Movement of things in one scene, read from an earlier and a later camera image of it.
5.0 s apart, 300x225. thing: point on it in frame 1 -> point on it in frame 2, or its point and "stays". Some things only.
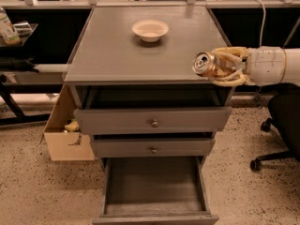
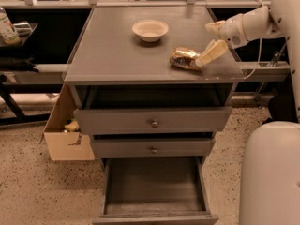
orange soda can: x=206 y=64 -> x=185 y=57
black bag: x=13 y=64 stays
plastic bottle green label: x=7 y=30 stays
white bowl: x=150 y=30 stays
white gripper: x=266 y=66 -> x=232 y=31
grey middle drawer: x=156 y=146 stays
